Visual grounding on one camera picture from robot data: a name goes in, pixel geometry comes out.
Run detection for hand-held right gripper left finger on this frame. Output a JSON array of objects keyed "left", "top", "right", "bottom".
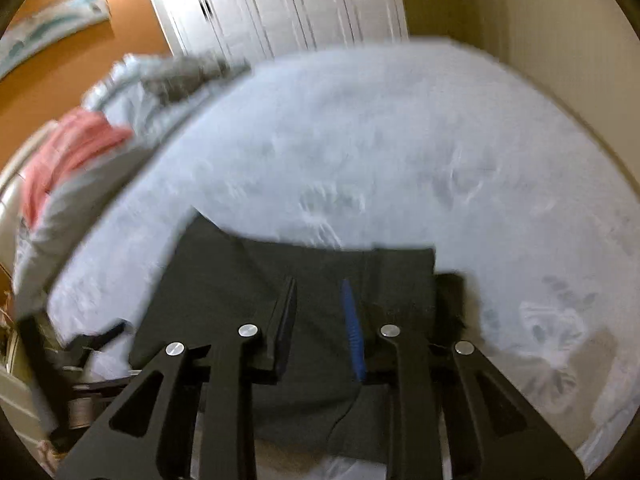
[{"left": 54, "top": 277, "right": 299, "bottom": 480}]

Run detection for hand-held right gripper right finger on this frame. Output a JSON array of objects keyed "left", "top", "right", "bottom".
[{"left": 341, "top": 279, "right": 586, "bottom": 480}]

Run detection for light grey duvet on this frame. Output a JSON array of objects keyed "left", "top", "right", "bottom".
[{"left": 12, "top": 52, "right": 252, "bottom": 313}]

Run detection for feather wall picture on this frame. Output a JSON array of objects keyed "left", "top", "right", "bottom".
[{"left": 0, "top": 0, "right": 111, "bottom": 82}]

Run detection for pink fleece blanket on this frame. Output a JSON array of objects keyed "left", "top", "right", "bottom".
[{"left": 20, "top": 108, "right": 135, "bottom": 227}]

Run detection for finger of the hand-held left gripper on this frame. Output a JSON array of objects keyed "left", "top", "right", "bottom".
[{"left": 64, "top": 322, "right": 128, "bottom": 358}]

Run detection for dark grey pants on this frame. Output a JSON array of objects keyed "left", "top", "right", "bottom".
[{"left": 127, "top": 214, "right": 467, "bottom": 462}]

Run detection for bed with floral sheet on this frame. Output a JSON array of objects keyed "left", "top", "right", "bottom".
[{"left": 10, "top": 35, "right": 640, "bottom": 480}]

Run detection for grey fleece garment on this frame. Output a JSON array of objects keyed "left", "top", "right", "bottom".
[{"left": 139, "top": 52, "right": 252, "bottom": 102}]

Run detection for white wardrobe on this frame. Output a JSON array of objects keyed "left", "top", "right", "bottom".
[{"left": 137, "top": 0, "right": 412, "bottom": 59}]

